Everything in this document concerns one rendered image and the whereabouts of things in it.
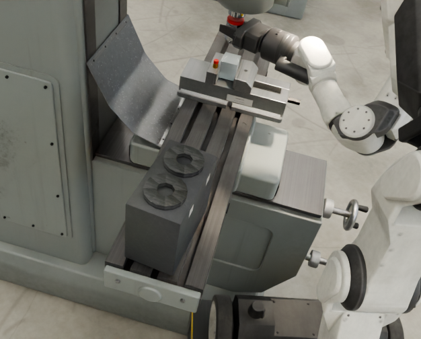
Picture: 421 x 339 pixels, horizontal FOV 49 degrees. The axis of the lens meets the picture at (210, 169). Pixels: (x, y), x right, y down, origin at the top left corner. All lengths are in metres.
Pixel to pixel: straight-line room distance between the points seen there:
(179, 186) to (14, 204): 1.01
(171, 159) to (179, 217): 0.15
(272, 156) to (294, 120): 1.63
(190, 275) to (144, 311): 0.92
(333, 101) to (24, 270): 1.43
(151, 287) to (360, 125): 0.58
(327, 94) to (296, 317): 0.69
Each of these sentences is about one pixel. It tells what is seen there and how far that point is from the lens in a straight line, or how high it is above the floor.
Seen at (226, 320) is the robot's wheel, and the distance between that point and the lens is 1.44.
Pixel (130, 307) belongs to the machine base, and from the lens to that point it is 1.97.
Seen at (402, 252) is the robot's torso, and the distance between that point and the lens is 0.98.
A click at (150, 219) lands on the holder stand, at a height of 1.12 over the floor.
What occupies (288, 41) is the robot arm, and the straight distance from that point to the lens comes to 1.25.
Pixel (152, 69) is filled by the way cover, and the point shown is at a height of 0.95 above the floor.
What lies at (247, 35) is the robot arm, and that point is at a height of 1.26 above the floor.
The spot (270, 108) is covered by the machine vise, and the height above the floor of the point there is 0.99.
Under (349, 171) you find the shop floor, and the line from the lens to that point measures 2.93.
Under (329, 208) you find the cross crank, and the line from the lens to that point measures 1.68.
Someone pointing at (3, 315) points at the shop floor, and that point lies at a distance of 2.15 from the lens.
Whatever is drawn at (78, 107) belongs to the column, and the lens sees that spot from 1.44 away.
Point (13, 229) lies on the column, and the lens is 2.02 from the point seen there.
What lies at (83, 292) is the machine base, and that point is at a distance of 2.01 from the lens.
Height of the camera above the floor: 1.85
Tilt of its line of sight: 44 degrees down
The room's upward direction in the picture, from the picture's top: 11 degrees clockwise
